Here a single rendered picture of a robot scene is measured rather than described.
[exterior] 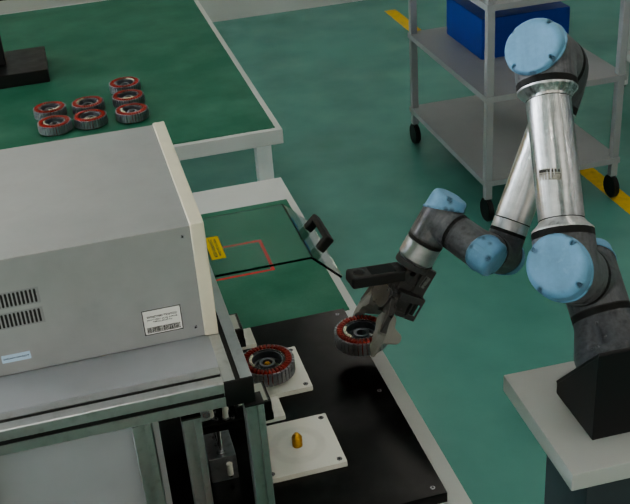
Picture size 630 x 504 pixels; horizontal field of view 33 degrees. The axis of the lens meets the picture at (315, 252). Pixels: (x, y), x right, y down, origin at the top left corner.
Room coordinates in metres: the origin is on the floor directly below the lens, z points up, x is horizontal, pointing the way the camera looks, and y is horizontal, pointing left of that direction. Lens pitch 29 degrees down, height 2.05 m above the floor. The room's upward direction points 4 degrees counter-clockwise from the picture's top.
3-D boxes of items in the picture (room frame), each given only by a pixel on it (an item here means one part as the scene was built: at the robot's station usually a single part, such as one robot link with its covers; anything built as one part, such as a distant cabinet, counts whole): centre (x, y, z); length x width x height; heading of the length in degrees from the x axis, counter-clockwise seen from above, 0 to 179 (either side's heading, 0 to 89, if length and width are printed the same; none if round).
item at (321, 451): (1.53, 0.06, 0.78); 0.15 x 0.15 x 0.01; 13
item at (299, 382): (1.77, 0.11, 0.78); 0.15 x 0.15 x 0.01; 13
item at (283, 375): (1.77, 0.11, 0.80); 0.11 x 0.11 x 0.04
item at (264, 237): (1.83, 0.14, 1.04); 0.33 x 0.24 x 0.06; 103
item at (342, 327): (1.80, -0.08, 0.83); 0.11 x 0.11 x 0.04
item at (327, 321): (1.64, 0.10, 0.76); 0.64 x 0.47 x 0.02; 13
